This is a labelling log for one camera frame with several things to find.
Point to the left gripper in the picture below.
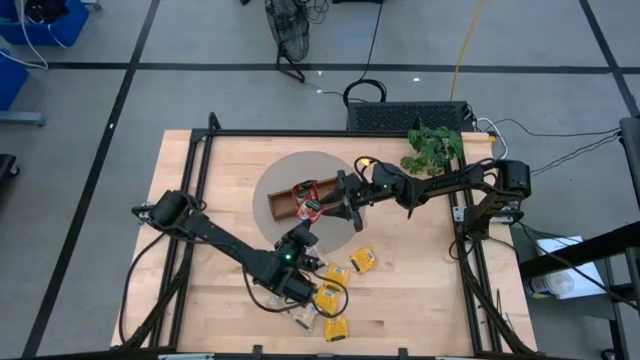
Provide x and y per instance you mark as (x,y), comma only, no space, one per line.
(285,265)

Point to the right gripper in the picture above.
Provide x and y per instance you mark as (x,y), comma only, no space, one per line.
(372,192)

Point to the red strawberry tea packet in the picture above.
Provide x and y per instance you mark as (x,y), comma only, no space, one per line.
(310,210)
(305,191)

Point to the wooden tea box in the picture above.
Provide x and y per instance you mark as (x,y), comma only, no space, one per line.
(282,202)

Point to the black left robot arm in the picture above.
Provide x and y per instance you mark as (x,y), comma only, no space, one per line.
(225,245)

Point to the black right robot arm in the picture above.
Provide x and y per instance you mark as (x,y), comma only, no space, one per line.
(450,182)

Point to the grey round mat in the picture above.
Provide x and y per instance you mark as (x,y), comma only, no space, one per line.
(290,170)

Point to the green potted plant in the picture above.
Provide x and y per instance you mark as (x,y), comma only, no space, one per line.
(432,150)

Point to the black computer case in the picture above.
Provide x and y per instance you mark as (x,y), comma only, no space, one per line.
(405,116)

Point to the silver aluminium bar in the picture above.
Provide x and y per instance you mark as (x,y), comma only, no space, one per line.
(187,357)

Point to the black floor fan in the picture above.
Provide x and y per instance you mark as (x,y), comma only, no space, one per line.
(287,30)

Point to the white round container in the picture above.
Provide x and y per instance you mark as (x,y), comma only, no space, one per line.
(547,285)

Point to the black metal rack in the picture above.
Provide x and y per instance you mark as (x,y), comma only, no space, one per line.
(575,252)

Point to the white cardboard box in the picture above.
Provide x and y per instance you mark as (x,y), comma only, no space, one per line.
(587,285)

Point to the dark grey panel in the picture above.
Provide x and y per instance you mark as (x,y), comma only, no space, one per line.
(632,160)

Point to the blue plastic bin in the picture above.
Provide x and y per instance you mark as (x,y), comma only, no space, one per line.
(10,80)
(60,27)

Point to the black aluminium table frame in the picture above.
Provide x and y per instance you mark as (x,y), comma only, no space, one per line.
(300,133)

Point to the black frame bracket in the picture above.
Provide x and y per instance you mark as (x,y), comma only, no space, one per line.
(402,352)
(257,351)

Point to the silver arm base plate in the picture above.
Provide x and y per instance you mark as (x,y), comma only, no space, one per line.
(459,214)

